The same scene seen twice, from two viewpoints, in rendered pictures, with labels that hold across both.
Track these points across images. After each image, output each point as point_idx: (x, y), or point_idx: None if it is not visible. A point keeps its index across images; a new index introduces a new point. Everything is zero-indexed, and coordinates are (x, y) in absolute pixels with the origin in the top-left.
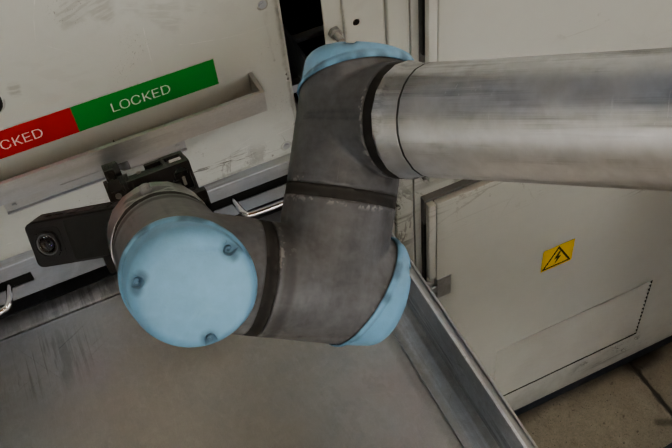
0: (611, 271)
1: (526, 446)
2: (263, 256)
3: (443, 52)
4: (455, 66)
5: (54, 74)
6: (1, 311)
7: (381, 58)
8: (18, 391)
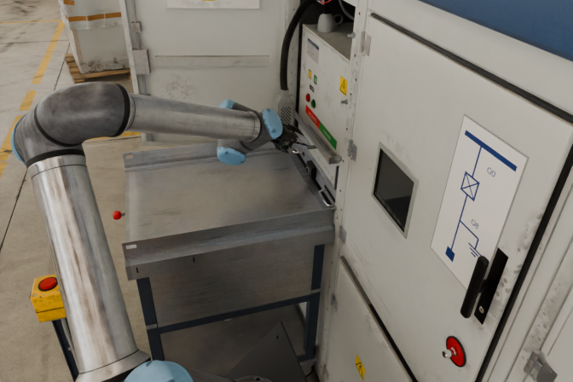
0: None
1: (209, 228)
2: None
3: (348, 197)
4: (240, 111)
5: (321, 110)
6: (292, 151)
7: (262, 115)
8: (274, 162)
